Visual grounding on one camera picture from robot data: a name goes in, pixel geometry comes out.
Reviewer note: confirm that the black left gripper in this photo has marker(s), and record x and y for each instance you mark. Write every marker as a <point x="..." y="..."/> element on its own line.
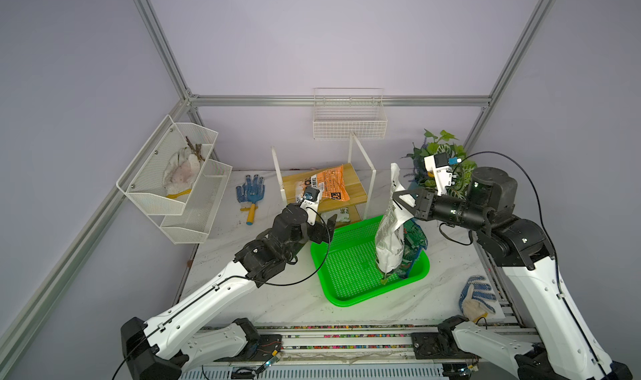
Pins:
<point x="320" y="234"/>

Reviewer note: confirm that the green artificial plant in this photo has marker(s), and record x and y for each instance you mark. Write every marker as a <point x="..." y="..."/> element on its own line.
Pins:
<point x="443" y="142"/>

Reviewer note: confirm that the orange fertilizer bag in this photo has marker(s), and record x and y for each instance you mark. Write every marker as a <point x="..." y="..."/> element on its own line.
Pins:
<point x="330" y="182"/>

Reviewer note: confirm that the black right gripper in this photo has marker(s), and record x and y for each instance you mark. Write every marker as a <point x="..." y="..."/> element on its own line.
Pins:
<point x="425" y="205"/>

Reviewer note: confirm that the green plastic basket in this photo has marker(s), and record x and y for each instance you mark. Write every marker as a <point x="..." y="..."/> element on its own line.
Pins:
<point x="347" y="268"/>

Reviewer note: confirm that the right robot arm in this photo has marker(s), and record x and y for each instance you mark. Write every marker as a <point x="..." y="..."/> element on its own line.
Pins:
<point x="567" y="349"/>

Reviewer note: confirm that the white printed fertilizer bag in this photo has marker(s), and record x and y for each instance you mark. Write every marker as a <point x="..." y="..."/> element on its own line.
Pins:
<point x="389" y="239"/>

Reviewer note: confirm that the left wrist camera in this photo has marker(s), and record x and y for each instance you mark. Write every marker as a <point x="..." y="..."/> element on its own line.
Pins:
<point x="310" y="202"/>

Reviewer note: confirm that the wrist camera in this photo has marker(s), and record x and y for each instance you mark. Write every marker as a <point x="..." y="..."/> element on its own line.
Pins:
<point x="440" y="167"/>
<point x="310" y="202"/>

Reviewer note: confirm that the white mesh wall organizer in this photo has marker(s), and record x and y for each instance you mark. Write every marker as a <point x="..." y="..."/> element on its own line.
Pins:
<point x="189" y="217"/>

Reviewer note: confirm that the green blue fertilizer bag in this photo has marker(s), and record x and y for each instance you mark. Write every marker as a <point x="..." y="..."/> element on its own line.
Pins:
<point x="414" y="242"/>

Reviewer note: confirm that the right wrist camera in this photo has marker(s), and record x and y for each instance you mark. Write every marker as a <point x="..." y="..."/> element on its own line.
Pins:
<point x="440" y="167"/>

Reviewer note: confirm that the white wooden two-tier shelf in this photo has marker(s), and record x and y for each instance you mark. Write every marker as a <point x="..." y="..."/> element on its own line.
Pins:
<point x="359" y="204"/>

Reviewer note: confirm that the brown twigs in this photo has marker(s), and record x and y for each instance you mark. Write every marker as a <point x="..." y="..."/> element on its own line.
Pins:
<point x="195" y="149"/>

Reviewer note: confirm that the blue yellow garden fork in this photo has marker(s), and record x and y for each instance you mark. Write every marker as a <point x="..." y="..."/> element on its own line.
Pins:
<point x="254" y="194"/>

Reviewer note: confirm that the white wire wall basket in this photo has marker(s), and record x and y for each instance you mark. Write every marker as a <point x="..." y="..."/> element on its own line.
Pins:
<point x="339" y="113"/>

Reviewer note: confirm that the white cloth in organizer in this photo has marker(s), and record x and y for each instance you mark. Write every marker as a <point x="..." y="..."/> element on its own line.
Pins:
<point x="181" y="172"/>

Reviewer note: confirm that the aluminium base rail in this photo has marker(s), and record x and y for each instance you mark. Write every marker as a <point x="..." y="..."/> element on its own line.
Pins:
<point x="350" y="352"/>

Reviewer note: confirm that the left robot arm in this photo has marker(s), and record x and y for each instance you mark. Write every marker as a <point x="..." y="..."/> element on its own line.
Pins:
<point x="175" y="341"/>

